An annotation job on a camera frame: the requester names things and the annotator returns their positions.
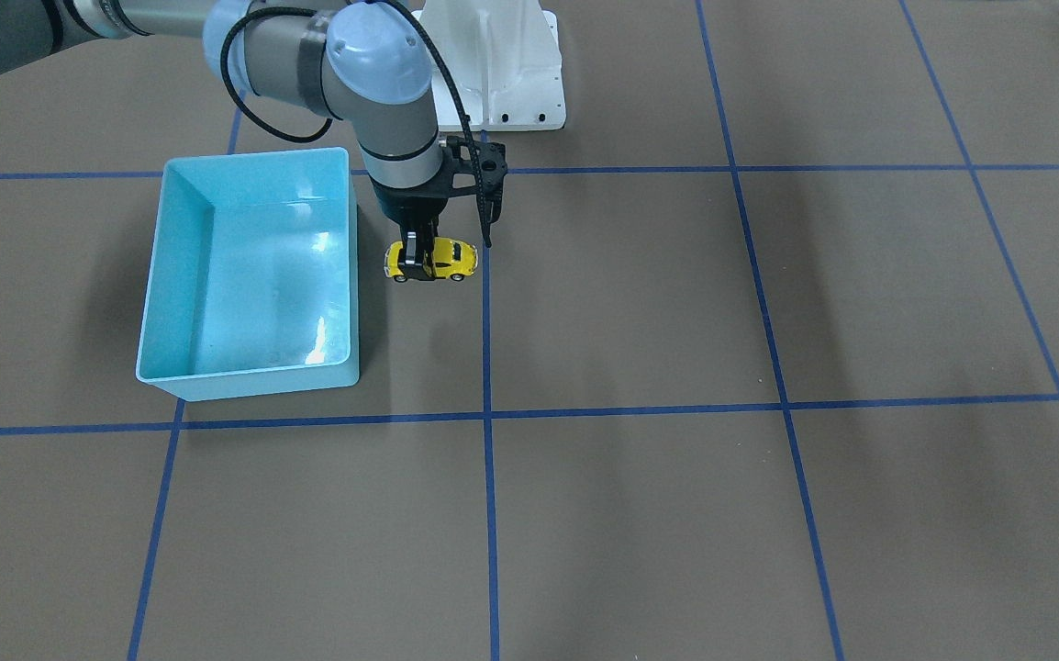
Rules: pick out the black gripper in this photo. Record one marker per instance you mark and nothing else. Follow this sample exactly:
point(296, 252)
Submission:
point(408, 204)

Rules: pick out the yellow beetle toy car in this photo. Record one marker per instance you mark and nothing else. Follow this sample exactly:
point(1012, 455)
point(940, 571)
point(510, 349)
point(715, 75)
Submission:
point(450, 259)

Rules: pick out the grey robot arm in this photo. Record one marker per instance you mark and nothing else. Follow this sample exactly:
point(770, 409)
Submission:
point(363, 62)

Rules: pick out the light blue plastic bin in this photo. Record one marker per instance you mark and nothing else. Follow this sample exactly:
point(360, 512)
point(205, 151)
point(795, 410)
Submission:
point(253, 285)

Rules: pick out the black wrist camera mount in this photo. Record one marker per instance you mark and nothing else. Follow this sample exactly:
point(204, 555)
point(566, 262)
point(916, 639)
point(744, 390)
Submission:
point(481, 175)

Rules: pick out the white metal mount base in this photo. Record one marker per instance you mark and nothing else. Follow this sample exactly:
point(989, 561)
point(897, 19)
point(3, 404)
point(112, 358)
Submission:
point(505, 59)

